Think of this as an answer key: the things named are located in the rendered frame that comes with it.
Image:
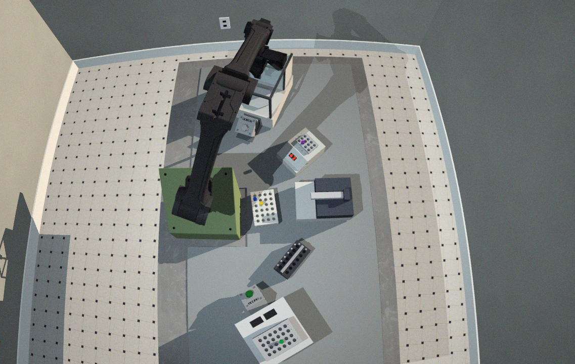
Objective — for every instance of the dark grey bench mat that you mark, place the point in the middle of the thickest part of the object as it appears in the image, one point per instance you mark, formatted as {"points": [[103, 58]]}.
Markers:
{"points": [[335, 291]]}

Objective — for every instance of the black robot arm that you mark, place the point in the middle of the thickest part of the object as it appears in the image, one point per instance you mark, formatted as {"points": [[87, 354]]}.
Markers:
{"points": [[227, 88]]}

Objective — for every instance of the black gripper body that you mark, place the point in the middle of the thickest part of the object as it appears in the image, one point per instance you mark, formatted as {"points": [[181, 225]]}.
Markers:
{"points": [[257, 70]]}

